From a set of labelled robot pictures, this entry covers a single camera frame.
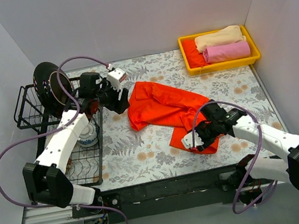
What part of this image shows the orange t shirt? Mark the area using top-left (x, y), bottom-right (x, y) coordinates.
top-left (181, 39), bottom-right (208, 69)
top-left (127, 82), bottom-right (219, 155)

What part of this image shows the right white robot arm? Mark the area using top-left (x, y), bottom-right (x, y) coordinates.
top-left (182, 100), bottom-right (299, 202)

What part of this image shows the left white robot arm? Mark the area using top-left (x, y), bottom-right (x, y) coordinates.
top-left (22, 68), bottom-right (129, 214)

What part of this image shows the blue white ceramic bowl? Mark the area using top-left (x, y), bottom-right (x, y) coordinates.
top-left (77, 123), bottom-right (98, 147)

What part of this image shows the black round plate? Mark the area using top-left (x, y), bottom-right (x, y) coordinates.
top-left (33, 62), bottom-right (68, 119)

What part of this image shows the floral table mat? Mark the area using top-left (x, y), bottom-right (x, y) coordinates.
top-left (66, 50), bottom-right (284, 191)

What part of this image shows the yellow plastic tray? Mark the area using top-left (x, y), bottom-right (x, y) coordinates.
top-left (177, 25), bottom-right (261, 75)

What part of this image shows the rolled orange t shirt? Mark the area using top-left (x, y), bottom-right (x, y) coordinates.
top-left (181, 39), bottom-right (208, 69)

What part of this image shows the rolled pink t shirt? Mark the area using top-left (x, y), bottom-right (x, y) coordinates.
top-left (203, 41), bottom-right (251, 64)

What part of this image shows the rolled beige t shirt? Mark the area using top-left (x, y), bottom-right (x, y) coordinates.
top-left (194, 25), bottom-right (246, 53)

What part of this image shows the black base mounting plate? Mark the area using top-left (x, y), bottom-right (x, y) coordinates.
top-left (68, 158), bottom-right (277, 224)

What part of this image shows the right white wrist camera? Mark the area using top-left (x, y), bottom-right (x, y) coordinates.
top-left (181, 131), bottom-right (200, 149)

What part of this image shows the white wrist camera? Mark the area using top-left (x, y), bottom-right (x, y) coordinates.
top-left (181, 131), bottom-right (200, 149)
top-left (106, 68), bottom-right (127, 91)

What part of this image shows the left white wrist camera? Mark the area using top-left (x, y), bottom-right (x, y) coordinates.
top-left (106, 68), bottom-right (127, 91)

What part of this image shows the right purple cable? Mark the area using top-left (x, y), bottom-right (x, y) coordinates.
top-left (185, 91), bottom-right (282, 220)

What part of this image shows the purple cable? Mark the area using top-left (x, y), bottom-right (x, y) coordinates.
top-left (185, 91), bottom-right (282, 220)
top-left (0, 50), bottom-right (141, 224)

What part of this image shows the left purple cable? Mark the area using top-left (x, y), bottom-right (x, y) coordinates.
top-left (0, 50), bottom-right (141, 224)

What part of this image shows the black wire dish rack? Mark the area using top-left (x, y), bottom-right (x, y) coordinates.
top-left (14, 85), bottom-right (103, 187)

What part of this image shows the aluminium frame rail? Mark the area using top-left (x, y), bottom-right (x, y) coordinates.
top-left (17, 157), bottom-right (299, 224)

